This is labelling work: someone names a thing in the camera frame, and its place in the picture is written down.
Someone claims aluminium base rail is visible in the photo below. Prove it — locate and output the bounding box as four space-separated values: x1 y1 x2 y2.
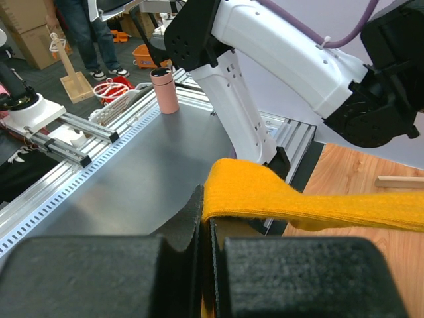
0 66 317 259

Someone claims small wooden stand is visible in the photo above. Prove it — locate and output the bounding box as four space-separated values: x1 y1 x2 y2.
49 32 94 104

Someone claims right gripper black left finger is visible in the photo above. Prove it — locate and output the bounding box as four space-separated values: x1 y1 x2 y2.
1 186 203 317

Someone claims pink cylindrical bottle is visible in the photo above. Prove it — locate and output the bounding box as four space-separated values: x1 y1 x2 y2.
150 67 180 115

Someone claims mustard yellow sock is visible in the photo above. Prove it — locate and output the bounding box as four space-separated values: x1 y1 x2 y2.
202 158 423 232

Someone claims aluminium extrusion fixture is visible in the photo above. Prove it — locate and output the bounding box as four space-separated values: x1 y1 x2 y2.
0 59 120 168

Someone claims cardboard box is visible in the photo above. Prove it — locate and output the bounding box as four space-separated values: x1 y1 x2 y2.
1 0 58 70

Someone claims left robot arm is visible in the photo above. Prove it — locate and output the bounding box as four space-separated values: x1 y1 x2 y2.
164 1 423 178

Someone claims white perforated basket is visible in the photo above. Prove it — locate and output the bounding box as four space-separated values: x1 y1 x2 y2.
89 79 152 127

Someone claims wooden drying rack frame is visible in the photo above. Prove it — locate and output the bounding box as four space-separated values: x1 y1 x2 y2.
374 176 424 189

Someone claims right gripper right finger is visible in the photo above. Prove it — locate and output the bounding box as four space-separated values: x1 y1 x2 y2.
208 221 407 317

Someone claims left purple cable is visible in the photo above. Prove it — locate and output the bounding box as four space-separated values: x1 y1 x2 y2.
258 0 380 50

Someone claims orange plastic bucket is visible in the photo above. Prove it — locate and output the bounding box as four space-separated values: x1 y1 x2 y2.
132 44 172 69

